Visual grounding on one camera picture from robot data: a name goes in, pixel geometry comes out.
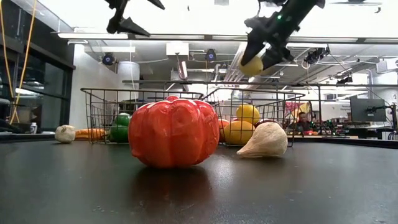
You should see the white garlic bulb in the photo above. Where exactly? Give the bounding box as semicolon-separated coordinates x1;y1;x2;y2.
236;121;289;159
54;124;76;144

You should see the black wire basket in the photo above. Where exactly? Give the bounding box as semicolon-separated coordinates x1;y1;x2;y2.
80;88;205;145

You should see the ceiling light strip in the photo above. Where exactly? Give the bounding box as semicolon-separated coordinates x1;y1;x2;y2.
51;30;398;44

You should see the grey computer monitor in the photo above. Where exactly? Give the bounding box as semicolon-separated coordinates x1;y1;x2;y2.
349;98;387;123

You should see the orange fruit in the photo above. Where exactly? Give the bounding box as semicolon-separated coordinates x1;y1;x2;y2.
218;118;231;143

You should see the orange carrot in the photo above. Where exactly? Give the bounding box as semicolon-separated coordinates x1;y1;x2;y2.
75;128;107;141

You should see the person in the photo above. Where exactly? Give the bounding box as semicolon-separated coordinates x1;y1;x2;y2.
295;111;312;133

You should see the yellow orange mango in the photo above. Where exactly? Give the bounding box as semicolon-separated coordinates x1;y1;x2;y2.
223;120;257;147

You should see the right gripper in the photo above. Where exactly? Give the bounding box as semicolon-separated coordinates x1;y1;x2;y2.
241;11;301;71

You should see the black horizontal rack bar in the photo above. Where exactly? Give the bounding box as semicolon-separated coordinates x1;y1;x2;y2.
121;80;398;88

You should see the green bell pepper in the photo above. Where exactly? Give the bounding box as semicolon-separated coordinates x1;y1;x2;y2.
107;112;135;144

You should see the yellow cable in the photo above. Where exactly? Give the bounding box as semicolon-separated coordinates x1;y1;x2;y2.
0;0;38;124

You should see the orange pumpkin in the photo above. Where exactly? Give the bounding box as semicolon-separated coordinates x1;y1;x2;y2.
127;95;221;169

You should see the dark red apple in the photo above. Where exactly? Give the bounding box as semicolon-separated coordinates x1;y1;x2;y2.
254;118;282;129

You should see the white round pillar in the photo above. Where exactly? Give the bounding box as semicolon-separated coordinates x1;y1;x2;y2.
117;61;141;103

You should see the yellow lemon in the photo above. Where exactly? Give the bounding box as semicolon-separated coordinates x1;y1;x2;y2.
236;103;261;126
238;55;265;78

